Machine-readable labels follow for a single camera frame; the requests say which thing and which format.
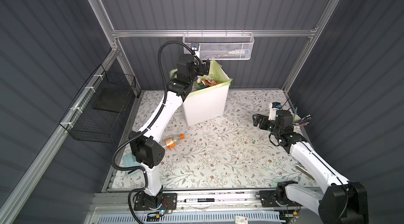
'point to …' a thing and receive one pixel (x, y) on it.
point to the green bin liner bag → (216, 73)
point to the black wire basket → (94, 116)
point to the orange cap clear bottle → (170, 142)
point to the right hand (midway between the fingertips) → (263, 117)
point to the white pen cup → (297, 121)
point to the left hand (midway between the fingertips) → (198, 57)
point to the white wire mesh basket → (232, 46)
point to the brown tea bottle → (208, 83)
